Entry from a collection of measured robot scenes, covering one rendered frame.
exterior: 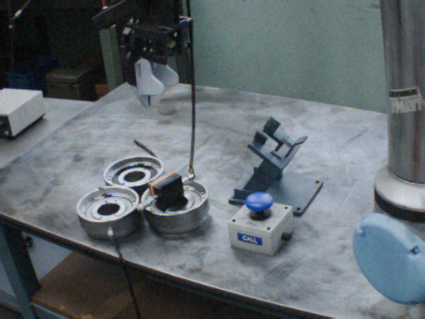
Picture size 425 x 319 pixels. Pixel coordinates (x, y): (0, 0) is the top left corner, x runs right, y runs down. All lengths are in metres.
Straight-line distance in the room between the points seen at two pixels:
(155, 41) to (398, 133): 0.45
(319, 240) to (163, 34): 0.37
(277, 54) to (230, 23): 0.24
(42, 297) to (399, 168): 0.92
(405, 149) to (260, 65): 2.25
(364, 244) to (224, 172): 0.55
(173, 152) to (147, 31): 0.37
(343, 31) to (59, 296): 1.67
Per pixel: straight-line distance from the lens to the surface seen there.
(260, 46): 2.81
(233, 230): 0.96
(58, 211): 1.15
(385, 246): 0.65
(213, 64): 2.96
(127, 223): 1.03
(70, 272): 1.43
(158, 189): 1.02
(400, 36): 0.57
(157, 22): 0.96
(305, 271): 0.93
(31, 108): 1.82
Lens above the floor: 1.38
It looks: 28 degrees down
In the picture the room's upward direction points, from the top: 7 degrees counter-clockwise
